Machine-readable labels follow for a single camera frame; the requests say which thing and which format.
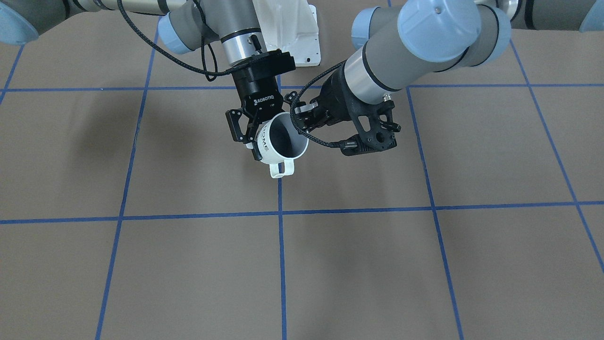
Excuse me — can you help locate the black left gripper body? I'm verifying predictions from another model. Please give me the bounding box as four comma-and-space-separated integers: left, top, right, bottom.
290, 66, 364, 134

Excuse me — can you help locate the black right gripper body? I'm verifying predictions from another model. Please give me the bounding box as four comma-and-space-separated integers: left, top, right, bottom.
226, 49, 296, 126

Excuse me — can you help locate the white mug grey inside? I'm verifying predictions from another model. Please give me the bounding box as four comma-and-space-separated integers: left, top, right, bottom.
256, 112, 309, 179

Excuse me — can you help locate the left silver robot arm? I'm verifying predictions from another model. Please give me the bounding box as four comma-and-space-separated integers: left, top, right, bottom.
290, 0, 603, 141

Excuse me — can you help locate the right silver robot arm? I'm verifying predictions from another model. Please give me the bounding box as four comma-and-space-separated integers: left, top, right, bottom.
1, 0, 295, 164

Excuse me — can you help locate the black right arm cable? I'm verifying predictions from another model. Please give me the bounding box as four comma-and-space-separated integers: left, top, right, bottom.
116, 0, 262, 77

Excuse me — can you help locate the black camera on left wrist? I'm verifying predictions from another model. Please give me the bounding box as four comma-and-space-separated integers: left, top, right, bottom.
339, 100, 401, 156

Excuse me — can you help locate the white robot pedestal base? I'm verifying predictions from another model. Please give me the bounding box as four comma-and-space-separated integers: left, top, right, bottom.
253, 0, 321, 67

